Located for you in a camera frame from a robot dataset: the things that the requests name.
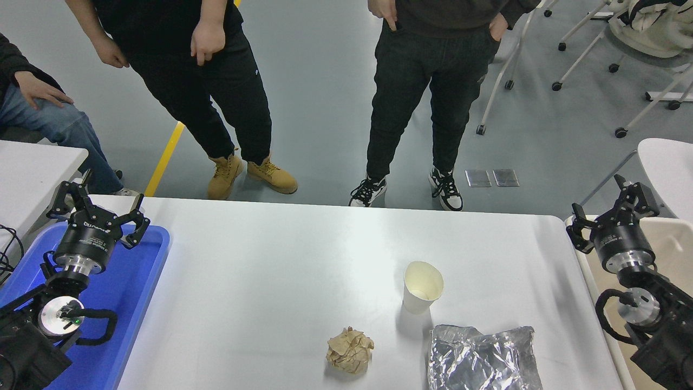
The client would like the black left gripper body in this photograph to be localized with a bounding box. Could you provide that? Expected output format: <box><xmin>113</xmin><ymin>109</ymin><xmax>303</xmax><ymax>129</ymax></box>
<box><xmin>54</xmin><ymin>206</ymin><xmax>122</xmax><ymax>267</ymax></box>

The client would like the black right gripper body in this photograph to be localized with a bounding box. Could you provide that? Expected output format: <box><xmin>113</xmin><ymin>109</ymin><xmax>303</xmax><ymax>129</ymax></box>
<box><xmin>590</xmin><ymin>217</ymin><xmax>657</xmax><ymax>270</ymax></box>

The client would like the white paper cup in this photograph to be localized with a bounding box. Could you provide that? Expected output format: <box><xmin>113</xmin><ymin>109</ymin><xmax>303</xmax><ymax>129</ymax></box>
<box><xmin>402</xmin><ymin>261</ymin><xmax>444</xmax><ymax>315</ymax></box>

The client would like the person's hand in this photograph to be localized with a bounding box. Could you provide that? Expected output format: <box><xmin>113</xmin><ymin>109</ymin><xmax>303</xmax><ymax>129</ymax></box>
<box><xmin>14</xmin><ymin>70</ymin><xmax>75</xmax><ymax>111</ymax></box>

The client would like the person's right hand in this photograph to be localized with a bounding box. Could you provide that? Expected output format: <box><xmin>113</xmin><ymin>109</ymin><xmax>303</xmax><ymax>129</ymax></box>
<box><xmin>367</xmin><ymin>0</ymin><xmax>398</xmax><ymax>31</ymax></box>
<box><xmin>93</xmin><ymin>34</ymin><xmax>130</xmax><ymax>69</ymax></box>

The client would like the person's left hand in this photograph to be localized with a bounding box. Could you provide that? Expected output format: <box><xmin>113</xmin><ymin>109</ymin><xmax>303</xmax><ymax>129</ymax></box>
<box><xmin>189</xmin><ymin>21</ymin><xmax>227</xmax><ymax>67</ymax></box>
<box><xmin>489</xmin><ymin>14</ymin><xmax>509</xmax><ymax>42</ymax></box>

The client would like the white rounded side table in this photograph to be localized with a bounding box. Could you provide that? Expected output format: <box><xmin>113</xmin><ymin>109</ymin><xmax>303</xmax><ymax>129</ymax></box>
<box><xmin>573</xmin><ymin>138</ymin><xmax>693</xmax><ymax>223</ymax></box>

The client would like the large pale bin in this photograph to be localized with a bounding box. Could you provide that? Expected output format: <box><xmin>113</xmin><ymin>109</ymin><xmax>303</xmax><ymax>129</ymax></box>
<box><xmin>564</xmin><ymin>215</ymin><xmax>693</xmax><ymax>390</ymax></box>

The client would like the blue plastic tray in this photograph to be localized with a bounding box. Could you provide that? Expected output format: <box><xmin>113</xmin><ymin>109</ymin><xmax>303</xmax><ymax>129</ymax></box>
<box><xmin>0</xmin><ymin>222</ymin><xmax>171</xmax><ymax>390</ymax></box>

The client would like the person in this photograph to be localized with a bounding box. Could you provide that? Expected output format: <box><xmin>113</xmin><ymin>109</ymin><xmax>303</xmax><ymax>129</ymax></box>
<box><xmin>65</xmin><ymin>0</ymin><xmax>299</xmax><ymax>201</ymax></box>
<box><xmin>348</xmin><ymin>0</ymin><xmax>542</xmax><ymax>212</ymax></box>
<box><xmin>0</xmin><ymin>32</ymin><xmax>141</xmax><ymax>197</ymax></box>

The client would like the white wheeled chair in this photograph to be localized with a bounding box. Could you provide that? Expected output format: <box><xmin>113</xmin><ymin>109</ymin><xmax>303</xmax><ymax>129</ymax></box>
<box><xmin>543</xmin><ymin>0</ymin><xmax>623</xmax><ymax>52</ymax></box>
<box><xmin>551</xmin><ymin>24</ymin><xmax>623</xmax><ymax>92</ymax></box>

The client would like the cream jacket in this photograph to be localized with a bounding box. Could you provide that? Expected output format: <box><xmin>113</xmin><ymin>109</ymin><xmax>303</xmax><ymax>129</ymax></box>
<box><xmin>609</xmin><ymin>0</ymin><xmax>693</xmax><ymax>59</ymax></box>

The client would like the crumpled tan paper ball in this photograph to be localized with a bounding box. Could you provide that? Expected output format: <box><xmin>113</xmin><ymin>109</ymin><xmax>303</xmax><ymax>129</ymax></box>
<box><xmin>325</xmin><ymin>326</ymin><xmax>375</xmax><ymax>375</ymax></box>

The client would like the white wheeled table frame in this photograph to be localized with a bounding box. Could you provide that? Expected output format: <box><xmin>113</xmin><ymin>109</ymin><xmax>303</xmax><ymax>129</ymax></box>
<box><xmin>614</xmin><ymin>65</ymin><xmax>693</xmax><ymax>139</ymax></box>

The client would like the black cable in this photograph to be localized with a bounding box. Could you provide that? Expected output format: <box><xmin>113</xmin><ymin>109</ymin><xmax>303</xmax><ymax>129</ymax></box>
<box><xmin>0</xmin><ymin>225</ymin><xmax>25</xmax><ymax>285</ymax></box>

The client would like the white wheeled chair frame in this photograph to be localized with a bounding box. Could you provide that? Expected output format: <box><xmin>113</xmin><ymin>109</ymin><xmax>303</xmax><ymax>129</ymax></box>
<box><xmin>475</xmin><ymin>0</ymin><xmax>545</xmax><ymax>136</ymax></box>

